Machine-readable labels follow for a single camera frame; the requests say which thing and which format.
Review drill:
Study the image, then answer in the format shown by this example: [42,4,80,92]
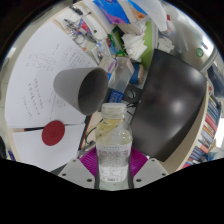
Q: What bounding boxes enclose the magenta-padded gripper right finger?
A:
[128,148,170,190]

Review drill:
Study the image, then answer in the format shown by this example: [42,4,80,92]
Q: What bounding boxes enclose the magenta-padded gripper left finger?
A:
[57,147,98,190]

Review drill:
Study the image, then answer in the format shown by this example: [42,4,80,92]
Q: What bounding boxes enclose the clear plastic water bottle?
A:
[95,102,134,184]

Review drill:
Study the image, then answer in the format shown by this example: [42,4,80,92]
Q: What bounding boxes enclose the grey metal laptop stand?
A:
[78,141,98,158]

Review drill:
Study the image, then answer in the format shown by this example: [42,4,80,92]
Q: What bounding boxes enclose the flat round red coaster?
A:
[41,120,66,147]

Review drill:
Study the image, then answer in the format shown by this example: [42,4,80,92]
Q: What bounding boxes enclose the blank white paper sheet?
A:
[12,123,87,173]

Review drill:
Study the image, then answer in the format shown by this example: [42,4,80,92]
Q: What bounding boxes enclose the black computer monitor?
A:
[124,48,208,163]

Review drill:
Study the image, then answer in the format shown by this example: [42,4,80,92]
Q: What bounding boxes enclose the small blue box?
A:
[108,89,125,104]

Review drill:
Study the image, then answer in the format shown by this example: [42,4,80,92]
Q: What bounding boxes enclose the grey paper cup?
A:
[53,66,109,117]

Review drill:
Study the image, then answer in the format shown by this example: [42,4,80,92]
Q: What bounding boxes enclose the clear plastic box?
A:
[111,56,135,93]

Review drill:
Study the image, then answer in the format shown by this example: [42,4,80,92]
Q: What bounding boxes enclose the white paper with handwriting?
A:
[4,21,99,129]

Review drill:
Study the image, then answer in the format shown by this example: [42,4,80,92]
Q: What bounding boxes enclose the stack of white tissues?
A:
[121,31,148,62]

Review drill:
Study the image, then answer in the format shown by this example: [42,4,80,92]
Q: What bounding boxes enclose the scissors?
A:
[63,18,98,46]

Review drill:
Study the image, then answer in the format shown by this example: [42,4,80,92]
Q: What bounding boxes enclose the blue tissue box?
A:
[93,0,131,25]

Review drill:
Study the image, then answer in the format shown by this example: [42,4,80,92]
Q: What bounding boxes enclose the wall shelf with books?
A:
[181,63,224,169]

